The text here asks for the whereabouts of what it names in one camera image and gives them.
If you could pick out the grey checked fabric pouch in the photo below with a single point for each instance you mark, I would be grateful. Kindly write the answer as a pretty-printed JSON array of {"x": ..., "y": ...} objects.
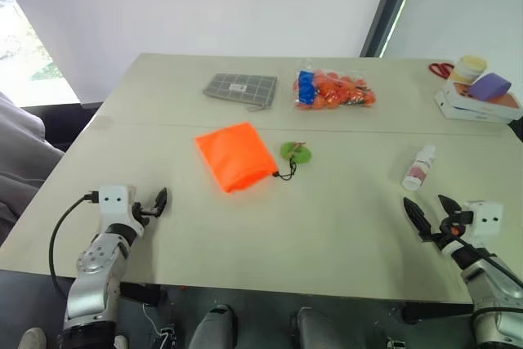
[{"x": 241, "y": 88}]

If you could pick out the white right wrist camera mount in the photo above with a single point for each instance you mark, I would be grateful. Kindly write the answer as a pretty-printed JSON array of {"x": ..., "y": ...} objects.
[{"x": 486, "y": 218}]

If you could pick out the small white bottle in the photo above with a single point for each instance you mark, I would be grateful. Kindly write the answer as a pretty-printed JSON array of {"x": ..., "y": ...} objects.
[{"x": 418, "y": 169}]

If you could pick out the yellow tape roll stack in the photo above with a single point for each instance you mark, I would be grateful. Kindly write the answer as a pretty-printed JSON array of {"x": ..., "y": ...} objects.
[{"x": 468, "y": 68}]

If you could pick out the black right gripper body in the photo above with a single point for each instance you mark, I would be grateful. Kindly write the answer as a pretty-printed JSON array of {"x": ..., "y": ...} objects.
[{"x": 447, "y": 231}]

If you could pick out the clear bag of orange balls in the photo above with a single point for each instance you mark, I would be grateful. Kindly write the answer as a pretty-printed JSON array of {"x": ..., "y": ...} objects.
[{"x": 333, "y": 91}]

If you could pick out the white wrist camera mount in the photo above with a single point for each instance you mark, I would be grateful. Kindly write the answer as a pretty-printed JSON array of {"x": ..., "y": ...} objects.
[
  {"x": 114, "y": 202},
  {"x": 486, "y": 218}
]

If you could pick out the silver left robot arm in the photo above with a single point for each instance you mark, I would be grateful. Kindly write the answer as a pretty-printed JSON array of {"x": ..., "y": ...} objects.
[{"x": 98, "y": 267}]

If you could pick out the purple block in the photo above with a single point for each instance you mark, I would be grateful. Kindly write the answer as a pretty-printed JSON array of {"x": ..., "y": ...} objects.
[{"x": 488, "y": 86}]

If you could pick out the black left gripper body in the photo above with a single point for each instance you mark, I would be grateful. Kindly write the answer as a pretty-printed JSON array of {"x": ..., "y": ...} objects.
[{"x": 145, "y": 212}]

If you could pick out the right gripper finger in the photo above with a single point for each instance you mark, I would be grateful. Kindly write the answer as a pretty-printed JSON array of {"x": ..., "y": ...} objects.
[
  {"x": 448, "y": 208},
  {"x": 417, "y": 216}
]

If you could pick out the grey cloth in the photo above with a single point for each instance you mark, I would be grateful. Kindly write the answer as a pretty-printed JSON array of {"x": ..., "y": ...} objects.
[{"x": 20, "y": 161}]

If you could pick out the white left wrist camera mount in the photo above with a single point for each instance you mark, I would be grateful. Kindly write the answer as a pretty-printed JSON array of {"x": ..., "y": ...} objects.
[{"x": 114, "y": 202}]

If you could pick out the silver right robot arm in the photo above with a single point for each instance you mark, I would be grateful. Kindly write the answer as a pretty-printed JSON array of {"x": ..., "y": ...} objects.
[{"x": 496, "y": 296}]

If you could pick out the white flat box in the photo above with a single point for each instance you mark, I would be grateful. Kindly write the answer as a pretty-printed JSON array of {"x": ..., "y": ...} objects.
[{"x": 482, "y": 108}]

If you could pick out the red scissors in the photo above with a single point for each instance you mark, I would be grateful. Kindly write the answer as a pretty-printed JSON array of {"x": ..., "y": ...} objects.
[{"x": 442, "y": 68}]

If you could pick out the white shoe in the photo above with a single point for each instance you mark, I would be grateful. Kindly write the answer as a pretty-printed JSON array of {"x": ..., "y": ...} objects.
[{"x": 32, "y": 338}]

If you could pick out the black table bracket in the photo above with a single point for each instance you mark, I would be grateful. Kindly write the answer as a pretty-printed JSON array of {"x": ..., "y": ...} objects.
[
  {"x": 141, "y": 293},
  {"x": 437, "y": 312}
]

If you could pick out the dark window frame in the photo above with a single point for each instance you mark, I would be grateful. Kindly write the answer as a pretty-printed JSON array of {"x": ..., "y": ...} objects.
[{"x": 388, "y": 5}]

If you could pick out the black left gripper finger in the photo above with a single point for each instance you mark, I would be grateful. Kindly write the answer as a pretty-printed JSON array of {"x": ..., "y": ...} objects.
[{"x": 162, "y": 202}]

